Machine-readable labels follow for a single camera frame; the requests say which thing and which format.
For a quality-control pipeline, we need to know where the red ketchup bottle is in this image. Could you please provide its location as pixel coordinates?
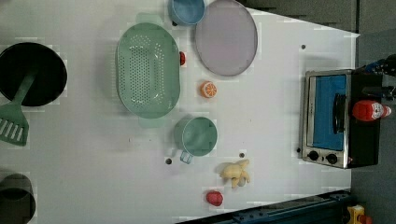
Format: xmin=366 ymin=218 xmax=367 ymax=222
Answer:
xmin=352 ymin=100 xmax=392 ymax=122

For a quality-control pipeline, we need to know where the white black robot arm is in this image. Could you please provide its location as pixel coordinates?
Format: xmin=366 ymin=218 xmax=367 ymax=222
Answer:
xmin=363 ymin=54 xmax=396 ymax=101

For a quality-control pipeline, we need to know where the silver black toaster oven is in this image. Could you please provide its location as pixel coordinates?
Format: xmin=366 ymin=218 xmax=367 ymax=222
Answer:
xmin=300 ymin=69 xmax=382 ymax=169

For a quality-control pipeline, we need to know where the green plastic mug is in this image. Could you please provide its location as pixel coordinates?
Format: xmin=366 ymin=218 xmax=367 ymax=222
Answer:
xmin=174 ymin=117 xmax=218 ymax=164

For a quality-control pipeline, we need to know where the orange slice toy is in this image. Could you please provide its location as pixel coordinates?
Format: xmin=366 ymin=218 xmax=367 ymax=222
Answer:
xmin=200 ymin=81 xmax=218 ymax=98

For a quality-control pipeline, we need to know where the small red strawberry toy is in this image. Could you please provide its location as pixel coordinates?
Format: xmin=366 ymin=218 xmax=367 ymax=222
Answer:
xmin=179 ymin=51 xmax=186 ymax=66

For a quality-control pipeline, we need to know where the peeled banana toy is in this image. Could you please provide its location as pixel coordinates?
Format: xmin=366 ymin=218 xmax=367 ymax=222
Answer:
xmin=219 ymin=160 xmax=250 ymax=189

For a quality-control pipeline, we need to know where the green plastic colander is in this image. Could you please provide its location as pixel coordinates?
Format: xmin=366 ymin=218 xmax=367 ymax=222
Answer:
xmin=116 ymin=13 xmax=181 ymax=128

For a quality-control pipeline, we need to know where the large grey round plate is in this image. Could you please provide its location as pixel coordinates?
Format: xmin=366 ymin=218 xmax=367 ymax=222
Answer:
xmin=195 ymin=0 xmax=258 ymax=77

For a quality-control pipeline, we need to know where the pink strawberry toy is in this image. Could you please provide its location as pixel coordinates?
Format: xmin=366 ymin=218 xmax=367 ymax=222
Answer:
xmin=205 ymin=190 xmax=223 ymax=206

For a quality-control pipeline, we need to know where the blue plastic cup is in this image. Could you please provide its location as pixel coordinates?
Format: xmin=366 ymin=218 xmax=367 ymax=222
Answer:
xmin=168 ymin=0 xmax=205 ymax=26

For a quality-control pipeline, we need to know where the green slotted spatula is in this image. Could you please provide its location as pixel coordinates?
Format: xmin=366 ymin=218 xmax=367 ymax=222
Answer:
xmin=0 ymin=72 xmax=36 ymax=147

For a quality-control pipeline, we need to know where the black frying pan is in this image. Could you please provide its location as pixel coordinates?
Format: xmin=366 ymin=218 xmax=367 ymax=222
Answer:
xmin=0 ymin=42 xmax=67 ymax=106

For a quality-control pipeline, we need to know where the yellow red emergency button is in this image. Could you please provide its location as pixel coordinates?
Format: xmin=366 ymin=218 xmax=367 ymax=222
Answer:
xmin=347 ymin=204 xmax=373 ymax=224

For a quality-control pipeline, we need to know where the dark grey cup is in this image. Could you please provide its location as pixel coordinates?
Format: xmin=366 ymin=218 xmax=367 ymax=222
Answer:
xmin=0 ymin=174 xmax=35 ymax=224

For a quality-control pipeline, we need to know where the blue metal frame rail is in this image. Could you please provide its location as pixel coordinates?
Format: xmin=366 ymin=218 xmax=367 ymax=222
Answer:
xmin=177 ymin=190 xmax=356 ymax=224

